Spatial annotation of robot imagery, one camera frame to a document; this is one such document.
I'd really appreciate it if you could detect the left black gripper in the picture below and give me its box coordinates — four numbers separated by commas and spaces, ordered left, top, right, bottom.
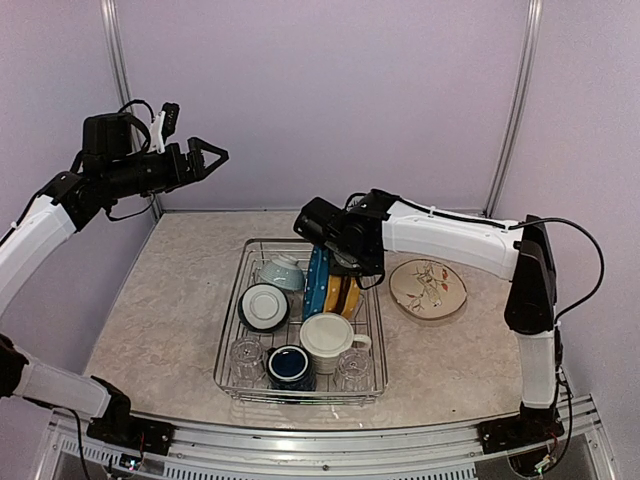
104, 135, 228, 199

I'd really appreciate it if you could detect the yellow polka dot plate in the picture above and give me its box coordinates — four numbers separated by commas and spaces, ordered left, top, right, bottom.
335, 277, 360, 320
323, 275, 342, 312

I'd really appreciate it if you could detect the blue polka dot plate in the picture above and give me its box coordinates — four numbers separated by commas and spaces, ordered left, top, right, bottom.
302, 246, 329, 322

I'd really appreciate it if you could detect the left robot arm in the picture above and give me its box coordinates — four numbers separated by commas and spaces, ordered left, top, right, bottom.
1, 104, 229, 445

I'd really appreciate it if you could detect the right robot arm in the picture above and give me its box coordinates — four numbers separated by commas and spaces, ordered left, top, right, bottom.
293, 189, 564, 453

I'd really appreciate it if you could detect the light striped rice bowl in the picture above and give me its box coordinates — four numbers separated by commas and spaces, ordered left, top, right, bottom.
258, 254, 305, 292

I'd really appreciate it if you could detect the bird pattern ceramic plate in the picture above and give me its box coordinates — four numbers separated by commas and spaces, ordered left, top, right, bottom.
389, 259, 467, 321

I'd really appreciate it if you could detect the white ceramic mug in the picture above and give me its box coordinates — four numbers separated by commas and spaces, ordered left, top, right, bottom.
299, 313, 372, 375

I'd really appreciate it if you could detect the dark blue white bowl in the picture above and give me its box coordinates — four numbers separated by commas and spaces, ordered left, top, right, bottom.
237, 283, 290, 333

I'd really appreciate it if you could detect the right clear glass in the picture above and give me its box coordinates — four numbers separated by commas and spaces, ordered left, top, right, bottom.
334, 348, 373, 392

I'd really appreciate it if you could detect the clear glass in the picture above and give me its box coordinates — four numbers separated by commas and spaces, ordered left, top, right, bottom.
334, 348, 373, 392
229, 337, 265, 388

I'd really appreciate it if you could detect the dark blue mug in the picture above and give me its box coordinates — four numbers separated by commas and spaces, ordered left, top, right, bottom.
265, 345, 316, 391

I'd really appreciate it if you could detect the left clear glass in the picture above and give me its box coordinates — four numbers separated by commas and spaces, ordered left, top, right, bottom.
229, 337, 265, 388

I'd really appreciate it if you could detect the back wall aluminium rail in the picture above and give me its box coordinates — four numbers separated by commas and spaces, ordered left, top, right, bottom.
162, 205, 485, 218

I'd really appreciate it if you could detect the metal wire dish rack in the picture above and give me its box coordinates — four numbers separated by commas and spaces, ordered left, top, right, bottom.
213, 238, 388, 405

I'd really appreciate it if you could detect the left corner aluminium post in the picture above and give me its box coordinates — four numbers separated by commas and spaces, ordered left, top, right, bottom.
99, 0, 163, 221

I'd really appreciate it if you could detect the corner aluminium post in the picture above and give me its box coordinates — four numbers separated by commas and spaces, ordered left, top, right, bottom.
483, 0, 544, 217
99, 0, 163, 221

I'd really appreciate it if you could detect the aluminium front frame rail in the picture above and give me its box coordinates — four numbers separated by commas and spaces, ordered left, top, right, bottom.
29, 396, 620, 479

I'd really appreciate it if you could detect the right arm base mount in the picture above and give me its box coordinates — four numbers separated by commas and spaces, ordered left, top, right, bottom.
477, 409, 564, 454

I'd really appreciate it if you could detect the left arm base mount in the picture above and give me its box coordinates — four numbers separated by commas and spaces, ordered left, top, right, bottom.
87, 413, 175, 456

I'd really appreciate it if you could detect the right corner aluminium post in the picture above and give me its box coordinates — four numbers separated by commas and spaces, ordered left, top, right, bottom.
483, 0, 544, 217

